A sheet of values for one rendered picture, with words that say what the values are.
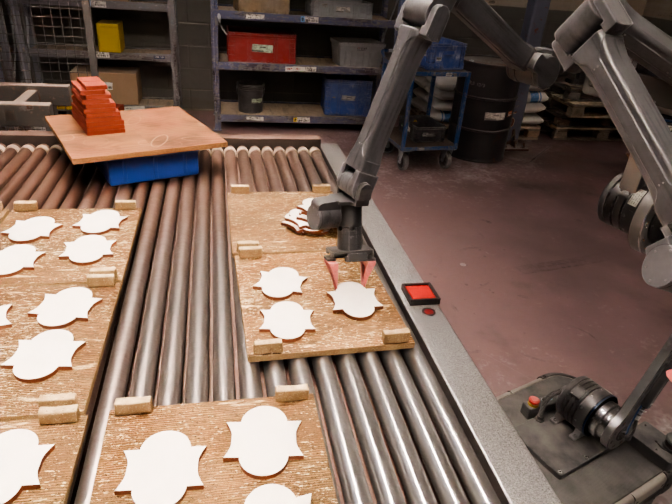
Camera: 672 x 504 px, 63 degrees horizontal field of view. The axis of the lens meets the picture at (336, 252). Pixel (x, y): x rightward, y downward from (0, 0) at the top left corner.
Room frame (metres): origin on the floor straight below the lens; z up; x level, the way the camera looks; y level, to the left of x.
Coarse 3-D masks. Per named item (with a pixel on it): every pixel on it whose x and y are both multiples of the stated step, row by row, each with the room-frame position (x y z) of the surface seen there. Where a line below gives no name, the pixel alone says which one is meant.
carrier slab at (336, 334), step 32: (288, 256) 1.26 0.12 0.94; (320, 256) 1.28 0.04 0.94; (320, 288) 1.12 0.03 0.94; (384, 288) 1.14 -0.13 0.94; (256, 320) 0.97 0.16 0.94; (320, 320) 0.99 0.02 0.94; (352, 320) 1.00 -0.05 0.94; (384, 320) 1.01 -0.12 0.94; (288, 352) 0.87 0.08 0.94; (320, 352) 0.89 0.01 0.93; (352, 352) 0.90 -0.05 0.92
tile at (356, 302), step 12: (348, 288) 1.10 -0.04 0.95; (360, 288) 1.11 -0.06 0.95; (372, 288) 1.11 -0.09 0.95; (336, 300) 1.05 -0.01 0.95; (348, 300) 1.06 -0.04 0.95; (360, 300) 1.06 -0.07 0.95; (372, 300) 1.06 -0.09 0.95; (336, 312) 1.02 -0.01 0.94; (348, 312) 1.01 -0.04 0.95; (360, 312) 1.01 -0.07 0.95; (372, 312) 1.02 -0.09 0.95
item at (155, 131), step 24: (48, 120) 1.92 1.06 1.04; (72, 120) 1.94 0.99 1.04; (144, 120) 2.02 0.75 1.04; (168, 120) 2.04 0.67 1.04; (192, 120) 2.07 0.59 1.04; (72, 144) 1.69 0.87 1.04; (96, 144) 1.71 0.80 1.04; (120, 144) 1.73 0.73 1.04; (144, 144) 1.75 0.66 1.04; (168, 144) 1.77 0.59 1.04; (192, 144) 1.79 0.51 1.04; (216, 144) 1.82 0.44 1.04
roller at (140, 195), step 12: (144, 192) 1.64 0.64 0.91; (144, 204) 1.58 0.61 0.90; (132, 252) 1.27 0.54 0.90; (120, 300) 1.05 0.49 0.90; (108, 336) 0.91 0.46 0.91; (108, 348) 0.88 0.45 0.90; (96, 384) 0.77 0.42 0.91; (96, 396) 0.75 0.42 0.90; (84, 444) 0.64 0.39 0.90; (72, 492) 0.55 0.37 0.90
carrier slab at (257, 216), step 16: (256, 192) 1.67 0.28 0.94; (272, 192) 1.68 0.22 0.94; (288, 192) 1.69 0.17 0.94; (304, 192) 1.70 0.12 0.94; (240, 208) 1.53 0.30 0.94; (256, 208) 1.54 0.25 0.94; (272, 208) 1.55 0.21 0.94; (288, 208) 1.56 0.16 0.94; (240, 224) 1.43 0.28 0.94; (256, 224) 1.43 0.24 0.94; (272, 224) 1.44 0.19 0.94; (240, 240) 1.33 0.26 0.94; (256, 240) 1.34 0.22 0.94; (272, 240) 1.34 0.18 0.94; (288, 240) 1.35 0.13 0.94; (304, 240) 1.36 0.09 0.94; (320, 240) 1.37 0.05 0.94
